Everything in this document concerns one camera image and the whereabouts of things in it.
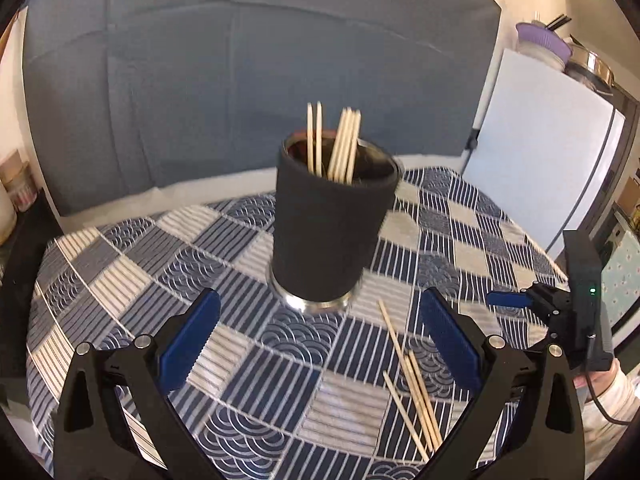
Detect blue patterned tablecloth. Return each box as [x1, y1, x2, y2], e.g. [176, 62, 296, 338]
[26, 168, 566, 479]

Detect black cylindrical utensil holder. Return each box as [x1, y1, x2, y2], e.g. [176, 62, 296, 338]
[268, 131, 401, 315]

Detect purple bowl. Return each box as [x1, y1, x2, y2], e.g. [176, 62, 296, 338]
[515, 22, 572, 63]

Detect grey fabric backdrop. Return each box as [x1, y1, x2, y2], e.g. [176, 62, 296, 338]
[23, 0, 501, 216]

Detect person's right hand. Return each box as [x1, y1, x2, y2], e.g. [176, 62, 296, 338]
[573, 359, 620, 401]

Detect white refrigerator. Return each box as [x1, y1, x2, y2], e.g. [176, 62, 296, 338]
[463, 50, 625, 258]

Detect steel pot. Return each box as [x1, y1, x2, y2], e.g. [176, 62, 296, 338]
[564, 42, 614, 96]

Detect pink cosmetic jar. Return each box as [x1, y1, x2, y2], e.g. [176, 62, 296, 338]
[0, 150, 38, 212]

